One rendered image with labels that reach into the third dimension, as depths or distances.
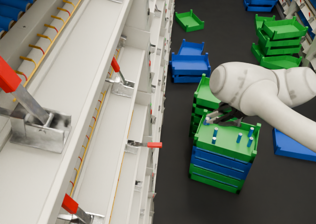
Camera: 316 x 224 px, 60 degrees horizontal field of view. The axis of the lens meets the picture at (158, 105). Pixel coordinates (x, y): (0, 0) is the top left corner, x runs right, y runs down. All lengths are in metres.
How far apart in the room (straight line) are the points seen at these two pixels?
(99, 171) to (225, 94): 0.37
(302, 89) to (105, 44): 0.56
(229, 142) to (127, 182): 0.91
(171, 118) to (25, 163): 1.78
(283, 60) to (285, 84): 1.95
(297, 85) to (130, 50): 0.43
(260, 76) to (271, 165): 1.23
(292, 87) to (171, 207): 1.05
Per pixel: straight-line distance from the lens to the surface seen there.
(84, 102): 0.27
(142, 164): 0.90
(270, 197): 1.75
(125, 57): 0.64
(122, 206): 0.62
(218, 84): 0.67
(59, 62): 0.31
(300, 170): 1.93
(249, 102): 0.67
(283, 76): 0.79
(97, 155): 0.45
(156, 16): 1.23
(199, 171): 1.60
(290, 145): 2.02
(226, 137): 1.50
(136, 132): 0.73
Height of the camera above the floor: 1.47
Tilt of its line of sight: 45 degrees down
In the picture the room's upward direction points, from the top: straight up
